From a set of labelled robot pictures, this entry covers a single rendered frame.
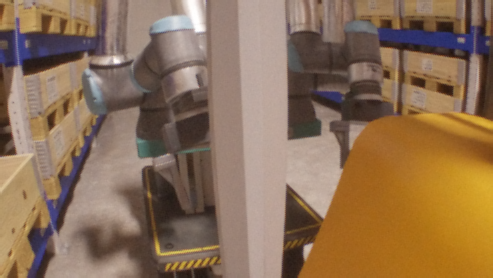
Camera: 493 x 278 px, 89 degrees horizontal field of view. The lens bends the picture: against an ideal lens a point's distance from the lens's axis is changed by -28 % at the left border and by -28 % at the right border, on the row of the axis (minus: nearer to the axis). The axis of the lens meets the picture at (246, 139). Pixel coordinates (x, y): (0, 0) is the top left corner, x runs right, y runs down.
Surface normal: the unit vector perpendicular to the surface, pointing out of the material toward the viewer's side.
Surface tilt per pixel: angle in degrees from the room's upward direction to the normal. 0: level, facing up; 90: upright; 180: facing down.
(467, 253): 68
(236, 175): 91
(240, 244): 91
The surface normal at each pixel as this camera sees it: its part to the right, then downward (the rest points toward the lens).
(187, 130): 0.37, -0.13
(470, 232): -0.92, -0.28
